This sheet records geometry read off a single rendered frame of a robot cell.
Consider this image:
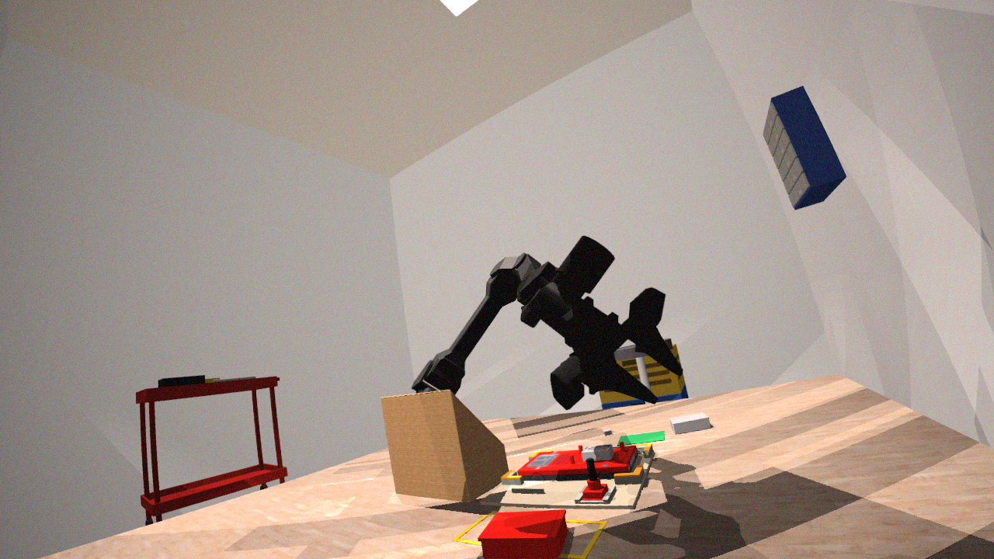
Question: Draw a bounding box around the yellow rectangular outline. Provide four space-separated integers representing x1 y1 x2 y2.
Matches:
452 513 606 559

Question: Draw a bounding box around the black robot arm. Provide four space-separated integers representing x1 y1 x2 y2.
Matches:
411 236 615 395

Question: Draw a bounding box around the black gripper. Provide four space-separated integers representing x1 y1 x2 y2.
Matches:
551 288 683 410

